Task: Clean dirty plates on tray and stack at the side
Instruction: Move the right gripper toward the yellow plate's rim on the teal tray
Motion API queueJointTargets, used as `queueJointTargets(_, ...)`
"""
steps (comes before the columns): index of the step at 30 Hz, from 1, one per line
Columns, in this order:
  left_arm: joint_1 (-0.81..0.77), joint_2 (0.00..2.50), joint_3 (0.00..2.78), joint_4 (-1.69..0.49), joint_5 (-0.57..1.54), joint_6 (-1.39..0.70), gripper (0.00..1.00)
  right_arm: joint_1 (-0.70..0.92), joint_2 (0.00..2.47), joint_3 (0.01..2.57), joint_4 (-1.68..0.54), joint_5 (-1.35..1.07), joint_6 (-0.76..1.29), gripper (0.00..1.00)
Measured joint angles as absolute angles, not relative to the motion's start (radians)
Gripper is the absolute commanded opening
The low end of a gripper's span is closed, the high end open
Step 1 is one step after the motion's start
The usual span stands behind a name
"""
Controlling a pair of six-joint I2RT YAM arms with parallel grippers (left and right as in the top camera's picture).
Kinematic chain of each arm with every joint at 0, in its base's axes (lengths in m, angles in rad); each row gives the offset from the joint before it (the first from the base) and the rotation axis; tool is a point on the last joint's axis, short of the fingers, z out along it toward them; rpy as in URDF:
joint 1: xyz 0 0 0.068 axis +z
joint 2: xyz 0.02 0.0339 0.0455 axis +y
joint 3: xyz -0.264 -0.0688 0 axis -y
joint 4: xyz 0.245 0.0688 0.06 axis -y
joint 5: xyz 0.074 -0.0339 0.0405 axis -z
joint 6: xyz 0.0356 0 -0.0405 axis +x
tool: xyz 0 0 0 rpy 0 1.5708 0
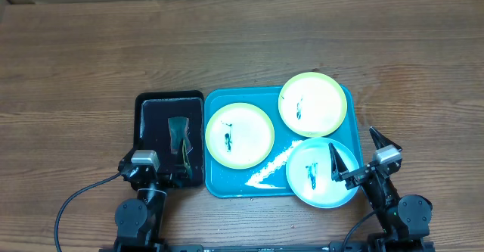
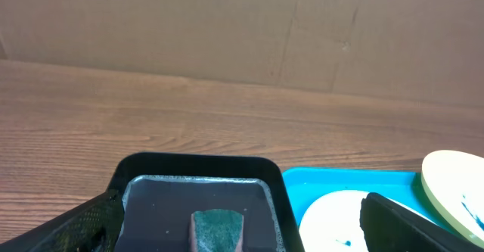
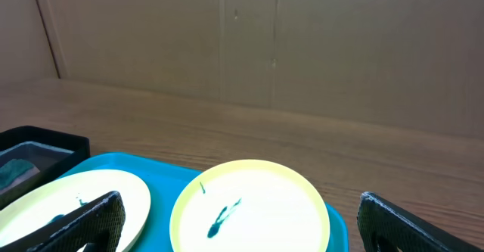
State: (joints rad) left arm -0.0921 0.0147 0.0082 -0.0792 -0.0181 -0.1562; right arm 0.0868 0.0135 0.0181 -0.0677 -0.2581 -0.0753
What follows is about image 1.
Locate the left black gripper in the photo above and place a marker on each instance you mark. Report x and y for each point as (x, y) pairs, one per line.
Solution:
(170, 179)

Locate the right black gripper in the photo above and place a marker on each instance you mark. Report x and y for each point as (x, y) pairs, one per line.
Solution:
(357, 175)

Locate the light blue plate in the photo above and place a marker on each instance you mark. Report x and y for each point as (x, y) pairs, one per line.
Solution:
(308, 172)

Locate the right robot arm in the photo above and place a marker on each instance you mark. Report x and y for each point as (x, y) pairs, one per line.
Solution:
(404, 220)

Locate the black water tray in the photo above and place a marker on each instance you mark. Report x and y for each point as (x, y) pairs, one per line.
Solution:
(151, 129)

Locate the yellow plate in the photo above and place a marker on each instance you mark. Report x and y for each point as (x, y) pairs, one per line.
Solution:
(312, 104)
(239, 135)

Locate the green and pink sponge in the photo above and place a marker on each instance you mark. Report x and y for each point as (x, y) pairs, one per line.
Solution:
(178, 130)

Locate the teal plastic tray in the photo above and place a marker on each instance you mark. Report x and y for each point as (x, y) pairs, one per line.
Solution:
(267, 178)

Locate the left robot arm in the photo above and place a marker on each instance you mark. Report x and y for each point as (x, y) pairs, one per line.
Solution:
(138, 220)

